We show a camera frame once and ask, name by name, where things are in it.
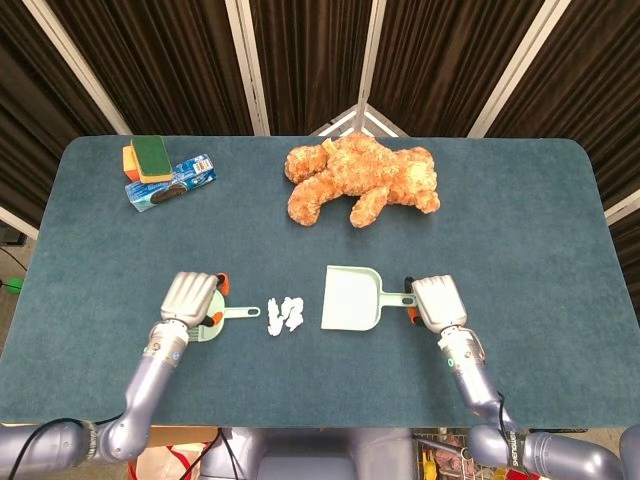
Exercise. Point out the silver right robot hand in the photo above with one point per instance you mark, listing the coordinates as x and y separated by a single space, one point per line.
440 302

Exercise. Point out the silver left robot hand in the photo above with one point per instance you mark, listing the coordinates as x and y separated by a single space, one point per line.
187 300

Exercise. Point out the mint green hand brush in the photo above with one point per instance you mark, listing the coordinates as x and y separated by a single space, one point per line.
240 313

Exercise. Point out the mint green dustpan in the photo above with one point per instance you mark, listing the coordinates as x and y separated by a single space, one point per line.
350 300

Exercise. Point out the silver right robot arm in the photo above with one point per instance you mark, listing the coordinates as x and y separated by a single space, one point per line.
475 380

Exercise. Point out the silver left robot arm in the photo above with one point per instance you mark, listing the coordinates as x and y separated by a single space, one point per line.
150 370

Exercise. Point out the blue cookie box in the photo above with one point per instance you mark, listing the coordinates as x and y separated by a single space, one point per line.
195 170

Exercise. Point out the brown cardboard box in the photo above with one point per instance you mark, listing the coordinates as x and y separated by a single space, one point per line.
175 435

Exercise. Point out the blue felt table cover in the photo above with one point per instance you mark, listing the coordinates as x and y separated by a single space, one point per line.
320 380

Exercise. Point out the green and yellow sponge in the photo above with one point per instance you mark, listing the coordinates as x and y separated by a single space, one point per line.
152 155

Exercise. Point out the orange sponge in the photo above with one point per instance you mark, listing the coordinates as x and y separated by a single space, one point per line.
129 162

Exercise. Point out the brown plush teddy bear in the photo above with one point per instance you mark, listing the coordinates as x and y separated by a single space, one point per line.
360 170

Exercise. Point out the red and white bag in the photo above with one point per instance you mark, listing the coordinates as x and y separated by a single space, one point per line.
165 465

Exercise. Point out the silver robot torso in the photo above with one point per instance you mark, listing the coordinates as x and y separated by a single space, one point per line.
310 455

